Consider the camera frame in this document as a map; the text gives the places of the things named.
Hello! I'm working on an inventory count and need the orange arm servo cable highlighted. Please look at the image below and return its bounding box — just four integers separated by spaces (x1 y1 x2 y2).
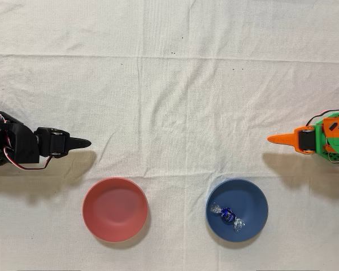
305 108 339 128

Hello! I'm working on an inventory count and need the pink bowl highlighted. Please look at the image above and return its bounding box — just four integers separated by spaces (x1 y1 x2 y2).
82 177 149 243

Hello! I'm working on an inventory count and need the blue bowl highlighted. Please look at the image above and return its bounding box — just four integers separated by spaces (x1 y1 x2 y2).
205 178 269 243

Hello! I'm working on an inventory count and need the blue candy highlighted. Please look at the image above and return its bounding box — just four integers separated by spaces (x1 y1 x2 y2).
210 202 246 233

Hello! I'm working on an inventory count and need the white tablecloth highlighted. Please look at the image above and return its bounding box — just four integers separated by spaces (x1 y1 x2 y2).
0 0 339 271

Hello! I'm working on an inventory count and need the black arm servo cable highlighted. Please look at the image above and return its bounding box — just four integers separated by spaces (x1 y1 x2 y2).
2 137 54 171

